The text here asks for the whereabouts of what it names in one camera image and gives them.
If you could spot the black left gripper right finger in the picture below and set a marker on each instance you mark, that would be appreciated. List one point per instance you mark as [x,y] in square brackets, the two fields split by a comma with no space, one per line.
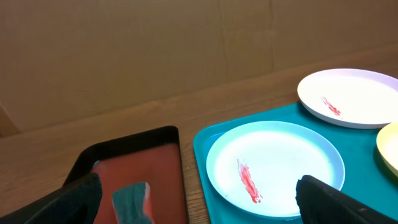
[320,203]

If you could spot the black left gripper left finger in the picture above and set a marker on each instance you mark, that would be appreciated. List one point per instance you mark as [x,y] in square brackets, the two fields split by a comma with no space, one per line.
[77,202]

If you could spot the light blue plate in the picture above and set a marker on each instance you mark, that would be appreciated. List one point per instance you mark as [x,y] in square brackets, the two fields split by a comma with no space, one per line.
[256,166]

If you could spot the yellow plate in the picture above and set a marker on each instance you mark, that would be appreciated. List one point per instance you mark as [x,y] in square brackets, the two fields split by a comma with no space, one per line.
[387,145]

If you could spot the teal plastic tray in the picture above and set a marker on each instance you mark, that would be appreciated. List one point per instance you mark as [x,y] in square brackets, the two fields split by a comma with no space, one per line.
[368,180]

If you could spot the black tray with red liner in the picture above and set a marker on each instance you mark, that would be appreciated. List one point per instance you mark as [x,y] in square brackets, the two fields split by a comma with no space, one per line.
[151,156]

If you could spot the white plate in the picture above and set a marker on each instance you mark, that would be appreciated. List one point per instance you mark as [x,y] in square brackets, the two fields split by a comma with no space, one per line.
[352,98]

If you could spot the cardboard backdrop wall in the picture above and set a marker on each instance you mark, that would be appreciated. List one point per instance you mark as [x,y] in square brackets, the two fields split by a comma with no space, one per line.
[67,59]

